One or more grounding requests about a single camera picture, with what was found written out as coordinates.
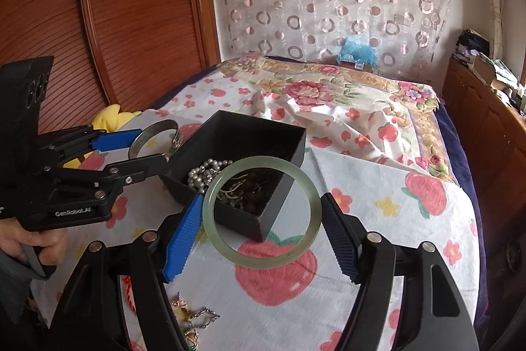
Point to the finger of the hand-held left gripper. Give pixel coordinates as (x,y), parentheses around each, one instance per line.
(144,165)
(119,140)

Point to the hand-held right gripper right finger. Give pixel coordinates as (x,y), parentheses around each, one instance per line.
(341,244)

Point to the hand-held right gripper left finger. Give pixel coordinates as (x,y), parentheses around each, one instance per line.
(181,248)

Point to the silver bangle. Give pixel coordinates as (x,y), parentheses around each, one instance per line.
(148,129)

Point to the green jade bangle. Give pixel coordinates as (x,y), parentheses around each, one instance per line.
(208,213)

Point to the silver hair comb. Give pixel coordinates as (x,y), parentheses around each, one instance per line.
(230,192)

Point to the black jewelry box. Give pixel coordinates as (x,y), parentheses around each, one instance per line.
(254,129)

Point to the person's left forearm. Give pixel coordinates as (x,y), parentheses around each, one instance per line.
(12,285)

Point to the person's left hand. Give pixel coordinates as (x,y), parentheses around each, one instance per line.
(49,246)

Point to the yellow plush toy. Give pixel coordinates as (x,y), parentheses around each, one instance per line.
(111,116)

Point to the strawberry print bed sheet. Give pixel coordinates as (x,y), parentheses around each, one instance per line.
(370,219)

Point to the wooden wardrobe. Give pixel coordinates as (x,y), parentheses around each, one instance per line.
(135,5)

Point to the dark blue blanket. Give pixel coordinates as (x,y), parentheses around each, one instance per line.
(464,170)

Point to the floral blanket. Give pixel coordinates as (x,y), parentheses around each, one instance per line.
(320,88)

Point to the small cardboard box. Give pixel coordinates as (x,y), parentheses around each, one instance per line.
(363,67)

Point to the wooden cabinet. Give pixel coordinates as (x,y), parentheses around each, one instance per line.
(485,120)

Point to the blue plastic bag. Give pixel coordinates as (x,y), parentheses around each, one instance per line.
(357,53)

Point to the stack of books and papers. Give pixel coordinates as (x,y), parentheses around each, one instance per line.
(489,67)

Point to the pile of dark clothes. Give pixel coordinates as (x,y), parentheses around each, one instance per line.
(472,42)

